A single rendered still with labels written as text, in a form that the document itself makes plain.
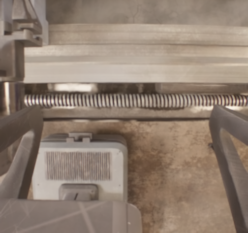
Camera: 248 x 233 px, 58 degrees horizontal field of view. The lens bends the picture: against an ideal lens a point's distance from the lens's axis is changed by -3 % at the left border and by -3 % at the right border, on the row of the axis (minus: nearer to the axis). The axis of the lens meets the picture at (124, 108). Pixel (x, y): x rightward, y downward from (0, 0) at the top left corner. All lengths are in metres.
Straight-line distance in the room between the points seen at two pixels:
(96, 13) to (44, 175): 0.90
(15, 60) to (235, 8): 0.68
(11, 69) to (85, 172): 0.99
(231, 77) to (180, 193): 1.11
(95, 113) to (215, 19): 0.61
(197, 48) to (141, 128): 0.91
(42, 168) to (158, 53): 0.93
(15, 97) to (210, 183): 1.48
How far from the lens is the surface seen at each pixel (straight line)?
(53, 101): 0.73
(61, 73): 0.61
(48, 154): 1.28
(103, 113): 1.04
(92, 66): 0.59
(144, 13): 0.75
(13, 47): 0.34
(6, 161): 0.37
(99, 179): 1.27
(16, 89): 0.36
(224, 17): 0.81
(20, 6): 0.36
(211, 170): 1.65
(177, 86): 0.99
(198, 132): 1.54
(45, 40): 0.61
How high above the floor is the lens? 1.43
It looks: 84 degrees down
